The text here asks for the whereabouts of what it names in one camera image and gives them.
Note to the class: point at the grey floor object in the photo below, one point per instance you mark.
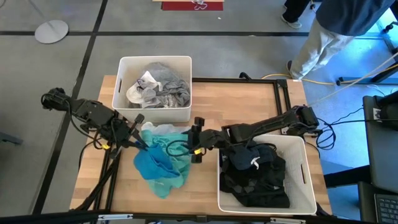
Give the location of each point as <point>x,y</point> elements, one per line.
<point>11,138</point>

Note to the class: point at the white grey patterned garment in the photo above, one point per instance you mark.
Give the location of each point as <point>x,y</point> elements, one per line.
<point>169,101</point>

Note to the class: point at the black keyboard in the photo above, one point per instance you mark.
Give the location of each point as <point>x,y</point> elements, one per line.
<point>387,208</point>

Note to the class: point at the white perforated plastic basket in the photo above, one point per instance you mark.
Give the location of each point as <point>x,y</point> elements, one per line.
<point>306,193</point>
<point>124,109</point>

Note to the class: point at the teal green garment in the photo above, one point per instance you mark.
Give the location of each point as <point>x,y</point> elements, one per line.
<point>174,177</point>

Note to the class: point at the dark navy garment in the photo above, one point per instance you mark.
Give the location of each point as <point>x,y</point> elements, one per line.
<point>245,157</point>

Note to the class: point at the black floor stand foot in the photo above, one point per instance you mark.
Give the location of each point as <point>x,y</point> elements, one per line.
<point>354,80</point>

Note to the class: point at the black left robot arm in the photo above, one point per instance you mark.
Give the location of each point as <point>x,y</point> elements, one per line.
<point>90,112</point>

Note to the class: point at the blue garment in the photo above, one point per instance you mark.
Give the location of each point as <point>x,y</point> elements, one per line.
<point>152,165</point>

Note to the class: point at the silver metal bracket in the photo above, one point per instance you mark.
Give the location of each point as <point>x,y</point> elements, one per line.
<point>286,221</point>
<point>115,217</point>

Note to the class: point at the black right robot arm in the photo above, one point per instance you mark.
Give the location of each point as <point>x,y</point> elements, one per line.
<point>264,124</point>

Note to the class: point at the blue lit metal leg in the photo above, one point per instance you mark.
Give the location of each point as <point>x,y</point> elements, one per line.
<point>388,37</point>

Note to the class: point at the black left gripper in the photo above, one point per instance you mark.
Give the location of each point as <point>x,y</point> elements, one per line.
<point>122,133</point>

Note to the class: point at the grey round floor stand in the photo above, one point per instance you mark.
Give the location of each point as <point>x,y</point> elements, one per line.
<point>51,31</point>

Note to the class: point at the thin pale white garment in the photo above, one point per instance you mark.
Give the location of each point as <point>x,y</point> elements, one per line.
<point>168,128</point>

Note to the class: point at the black table clamp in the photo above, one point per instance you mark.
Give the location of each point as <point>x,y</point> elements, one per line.
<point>244,75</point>

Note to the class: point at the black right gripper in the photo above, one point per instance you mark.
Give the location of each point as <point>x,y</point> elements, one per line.
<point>205,140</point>

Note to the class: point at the black desk base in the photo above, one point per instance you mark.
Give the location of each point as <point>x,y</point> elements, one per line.
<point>345,177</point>

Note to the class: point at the black printed hoodie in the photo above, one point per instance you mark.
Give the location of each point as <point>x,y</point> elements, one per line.
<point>255,189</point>

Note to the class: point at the black desk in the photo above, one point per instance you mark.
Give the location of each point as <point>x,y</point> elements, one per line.
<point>382,149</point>

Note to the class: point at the black aluminium frame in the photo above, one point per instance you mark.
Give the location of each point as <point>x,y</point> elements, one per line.
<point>236,80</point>

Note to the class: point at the person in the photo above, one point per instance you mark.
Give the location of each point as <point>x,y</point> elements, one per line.
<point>320,46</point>
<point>293,9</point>

